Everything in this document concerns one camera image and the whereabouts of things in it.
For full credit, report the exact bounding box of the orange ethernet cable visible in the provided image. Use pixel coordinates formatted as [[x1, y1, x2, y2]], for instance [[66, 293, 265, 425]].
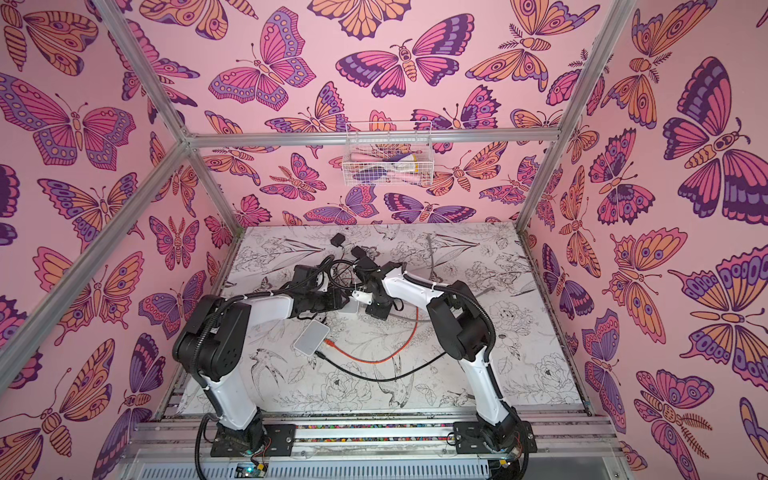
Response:
[[323, 304, 420, 365]]

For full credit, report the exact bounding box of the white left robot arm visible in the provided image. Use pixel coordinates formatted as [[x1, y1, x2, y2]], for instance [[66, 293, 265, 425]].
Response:
[[172, 258, 348, 453]]

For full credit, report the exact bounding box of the black power adapter right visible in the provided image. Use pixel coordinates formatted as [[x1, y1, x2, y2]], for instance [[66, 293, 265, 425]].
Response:
[[350, 246, 368, 260]]

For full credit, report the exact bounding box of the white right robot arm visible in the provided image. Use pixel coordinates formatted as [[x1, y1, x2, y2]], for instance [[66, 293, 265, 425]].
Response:
[[353, 262, 537, 457]]

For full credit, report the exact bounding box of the black power adapter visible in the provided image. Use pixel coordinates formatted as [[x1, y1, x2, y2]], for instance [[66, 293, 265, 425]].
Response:
[[330, 233, 346, 248], [350, 246, 368, 260]]

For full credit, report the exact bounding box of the black ethernet cable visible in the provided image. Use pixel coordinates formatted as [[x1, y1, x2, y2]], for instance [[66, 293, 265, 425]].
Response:
[[316, 350, 448, 384]]

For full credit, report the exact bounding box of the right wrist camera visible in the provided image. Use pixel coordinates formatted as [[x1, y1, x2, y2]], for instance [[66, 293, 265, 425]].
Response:
[[351, 290, 373, 305]]

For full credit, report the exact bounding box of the black power adapter left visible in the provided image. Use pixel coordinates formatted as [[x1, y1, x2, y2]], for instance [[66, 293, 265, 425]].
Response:
[[330, 233, 346, 248]]

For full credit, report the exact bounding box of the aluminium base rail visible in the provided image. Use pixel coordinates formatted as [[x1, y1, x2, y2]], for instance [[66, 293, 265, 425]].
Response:
[[114, 407, 633, 479]]

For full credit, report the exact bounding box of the white wire basket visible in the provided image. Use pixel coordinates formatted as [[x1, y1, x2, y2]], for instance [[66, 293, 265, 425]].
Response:
[[340, 120, 435, 187]]

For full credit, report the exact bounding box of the white network switch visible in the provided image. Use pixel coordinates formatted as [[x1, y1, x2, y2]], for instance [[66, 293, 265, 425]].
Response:
[[338, 300, 359, 315], [293, 320, 330, 357]]

